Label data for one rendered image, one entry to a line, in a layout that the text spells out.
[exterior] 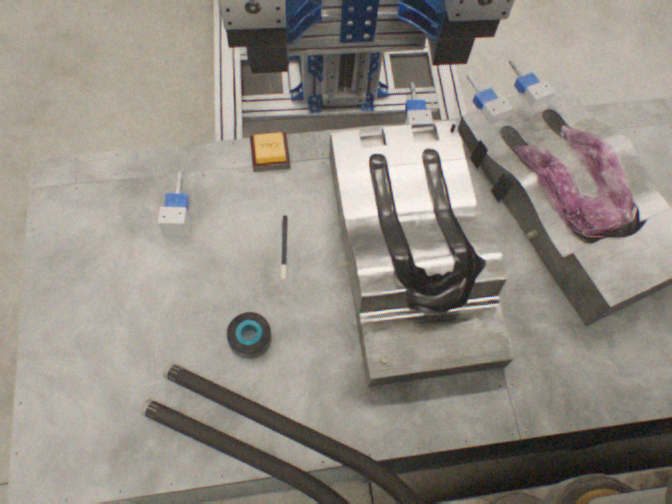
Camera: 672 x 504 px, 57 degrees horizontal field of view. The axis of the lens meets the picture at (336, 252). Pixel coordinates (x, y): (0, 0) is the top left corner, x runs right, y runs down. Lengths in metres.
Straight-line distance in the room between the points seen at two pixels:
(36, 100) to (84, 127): 0.23
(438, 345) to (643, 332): 0.42
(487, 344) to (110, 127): 1.74
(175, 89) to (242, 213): 1.31
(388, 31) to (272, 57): 0.31
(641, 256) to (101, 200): 1.06
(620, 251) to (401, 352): 0.45
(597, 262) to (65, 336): 0.99
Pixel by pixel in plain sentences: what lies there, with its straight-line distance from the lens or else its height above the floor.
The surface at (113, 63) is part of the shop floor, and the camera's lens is 2.69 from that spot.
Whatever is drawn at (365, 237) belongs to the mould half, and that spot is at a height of 0.90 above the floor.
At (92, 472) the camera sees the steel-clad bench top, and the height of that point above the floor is 0.80.
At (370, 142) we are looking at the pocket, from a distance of 1.31.
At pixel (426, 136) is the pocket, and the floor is 0.86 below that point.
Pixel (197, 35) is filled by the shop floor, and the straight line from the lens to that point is 2.72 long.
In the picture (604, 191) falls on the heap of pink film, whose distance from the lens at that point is 1.34.
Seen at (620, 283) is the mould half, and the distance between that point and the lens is 1.24.
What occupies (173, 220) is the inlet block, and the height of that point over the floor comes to 0.85.
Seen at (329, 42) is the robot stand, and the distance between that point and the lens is 1.67.
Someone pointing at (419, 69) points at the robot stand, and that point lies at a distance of 2.33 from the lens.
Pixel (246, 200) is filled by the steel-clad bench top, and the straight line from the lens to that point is 1.31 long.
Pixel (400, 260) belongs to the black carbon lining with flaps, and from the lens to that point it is 1.13.
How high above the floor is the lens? 1.93
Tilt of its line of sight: 65 degrees down
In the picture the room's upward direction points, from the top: 5 degrees clockwise
